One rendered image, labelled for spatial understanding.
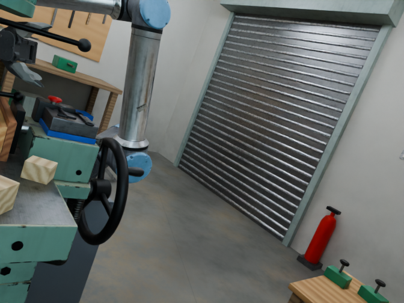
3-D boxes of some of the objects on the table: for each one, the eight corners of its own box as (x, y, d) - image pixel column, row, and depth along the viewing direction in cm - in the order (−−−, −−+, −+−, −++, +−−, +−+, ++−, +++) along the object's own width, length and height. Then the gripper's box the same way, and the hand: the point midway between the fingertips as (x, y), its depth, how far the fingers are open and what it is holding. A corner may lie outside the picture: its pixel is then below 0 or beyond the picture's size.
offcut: (28, 171, 58) (32, 154, 58) (53, 178, 59) (58, 162, 59) (19, 177, 54) (24, 160, 54) (46, 184, 55) (51, 168, 55)
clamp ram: (46, 159, 65) (58, 119, 64) (5, 153, 61) (17, 110, 59) (38, 144, 72) (49, 107, 71) (1, 138, 67) (11, 98, 66)
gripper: (6, 3, 84) (70, 21, 81) (-2, 76, 89) (58, 95, 86) (-24, -6, 76) (47, 14, 73) (-30, 75, 81) (35, 96, 78)
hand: (45, 57), depth 77 cm, fingers open, 14 cm apart
